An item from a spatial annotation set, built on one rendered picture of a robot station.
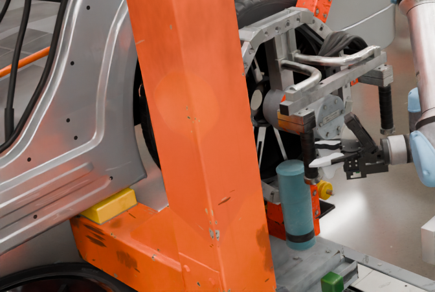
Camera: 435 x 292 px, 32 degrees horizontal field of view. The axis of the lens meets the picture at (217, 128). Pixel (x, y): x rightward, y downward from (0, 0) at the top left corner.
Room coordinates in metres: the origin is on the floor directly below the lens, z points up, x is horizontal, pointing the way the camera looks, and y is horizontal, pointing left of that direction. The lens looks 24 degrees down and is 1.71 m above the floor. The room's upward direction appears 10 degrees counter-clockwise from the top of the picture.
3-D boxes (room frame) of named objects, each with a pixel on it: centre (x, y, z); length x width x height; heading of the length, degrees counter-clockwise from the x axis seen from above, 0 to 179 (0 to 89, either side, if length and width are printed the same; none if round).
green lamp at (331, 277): (1.45, -0.20, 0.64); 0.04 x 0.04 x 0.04; 39
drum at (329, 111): (1.99, -0.25, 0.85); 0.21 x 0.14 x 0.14; 39
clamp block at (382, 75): (2.00, -0.47, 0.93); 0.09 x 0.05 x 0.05; 39
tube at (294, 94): (1.89, -0.21, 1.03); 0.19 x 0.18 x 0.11; 39
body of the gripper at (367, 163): (1.75, -0.36, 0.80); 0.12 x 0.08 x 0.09; 84
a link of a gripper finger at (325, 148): (1.80, -0.27, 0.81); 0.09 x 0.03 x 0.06; 59
